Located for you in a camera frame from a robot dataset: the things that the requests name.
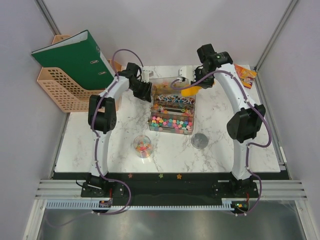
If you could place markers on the clear plastic cup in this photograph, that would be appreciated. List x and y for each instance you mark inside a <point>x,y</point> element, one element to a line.
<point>143,146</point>

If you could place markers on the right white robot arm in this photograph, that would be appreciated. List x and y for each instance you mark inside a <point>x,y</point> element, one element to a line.
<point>247,119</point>

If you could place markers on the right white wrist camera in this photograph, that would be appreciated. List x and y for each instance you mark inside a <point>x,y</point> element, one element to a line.
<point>187,72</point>

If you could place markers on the clear round lid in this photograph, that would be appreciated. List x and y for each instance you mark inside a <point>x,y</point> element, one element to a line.
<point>199,140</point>

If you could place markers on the peach plastic file rack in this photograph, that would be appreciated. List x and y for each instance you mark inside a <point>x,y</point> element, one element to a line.
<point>63,90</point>

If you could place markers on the clear four-compartment candy box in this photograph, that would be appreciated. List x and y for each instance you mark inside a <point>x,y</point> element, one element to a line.
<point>171,112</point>

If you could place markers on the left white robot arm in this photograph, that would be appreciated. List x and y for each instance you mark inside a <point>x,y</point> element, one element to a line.
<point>102,114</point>

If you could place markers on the green ring binder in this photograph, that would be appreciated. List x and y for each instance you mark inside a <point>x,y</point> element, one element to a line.
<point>80,57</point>

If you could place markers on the yellow plastic scoop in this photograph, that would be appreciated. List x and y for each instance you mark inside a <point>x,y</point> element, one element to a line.
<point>191,91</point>

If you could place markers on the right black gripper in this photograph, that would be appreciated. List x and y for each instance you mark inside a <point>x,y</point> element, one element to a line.
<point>205,85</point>

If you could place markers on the Roald Dahl book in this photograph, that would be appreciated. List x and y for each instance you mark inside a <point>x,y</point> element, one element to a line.
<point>246,76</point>

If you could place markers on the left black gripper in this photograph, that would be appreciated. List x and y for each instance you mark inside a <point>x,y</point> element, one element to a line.
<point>145,94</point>

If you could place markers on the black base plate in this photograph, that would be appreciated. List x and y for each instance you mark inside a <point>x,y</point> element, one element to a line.
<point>192,188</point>

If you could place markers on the white slotted cable duct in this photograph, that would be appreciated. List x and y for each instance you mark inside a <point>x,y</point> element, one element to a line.
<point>78,204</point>

